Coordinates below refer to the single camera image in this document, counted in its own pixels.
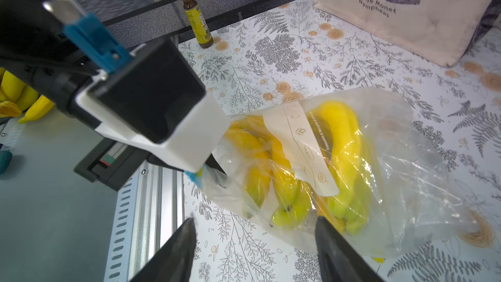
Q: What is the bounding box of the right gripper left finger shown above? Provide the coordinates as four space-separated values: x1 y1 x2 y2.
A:
131 218 196 282

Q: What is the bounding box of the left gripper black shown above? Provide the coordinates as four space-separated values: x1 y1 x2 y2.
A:
73 136 226 192

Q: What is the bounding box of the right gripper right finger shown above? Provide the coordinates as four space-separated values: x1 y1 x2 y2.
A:
314 217 383 282

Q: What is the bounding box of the zip-top bag of bananas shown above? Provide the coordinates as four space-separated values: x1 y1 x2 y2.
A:
189 87 478 258

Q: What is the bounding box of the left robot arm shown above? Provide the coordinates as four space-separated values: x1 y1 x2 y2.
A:
1 0 230 190

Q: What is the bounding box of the beige canvas tote bag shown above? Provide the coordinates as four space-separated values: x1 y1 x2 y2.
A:
314 0 493 67

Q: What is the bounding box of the bananas bunch beyond table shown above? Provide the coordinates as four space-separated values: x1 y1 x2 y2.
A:
1 68 55 124

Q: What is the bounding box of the yellow drink bottle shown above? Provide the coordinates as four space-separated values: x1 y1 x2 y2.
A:
182 0 213 48

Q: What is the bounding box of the aluminium front rail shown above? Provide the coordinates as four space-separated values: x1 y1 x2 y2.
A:
104 162 185 281

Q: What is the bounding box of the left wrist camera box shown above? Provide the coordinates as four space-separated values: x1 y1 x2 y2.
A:
43 0 230 172

